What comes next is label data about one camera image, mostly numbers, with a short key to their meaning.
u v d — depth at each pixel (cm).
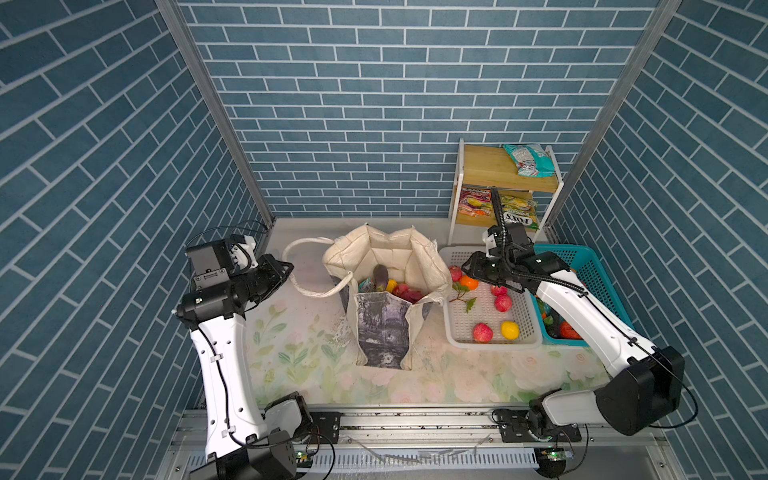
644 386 40
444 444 73
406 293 86
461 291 98
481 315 94
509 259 60
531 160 87
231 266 54
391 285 94
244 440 36
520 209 99
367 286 88
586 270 99
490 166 91
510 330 87
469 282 94
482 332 85
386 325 72
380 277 93
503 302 91
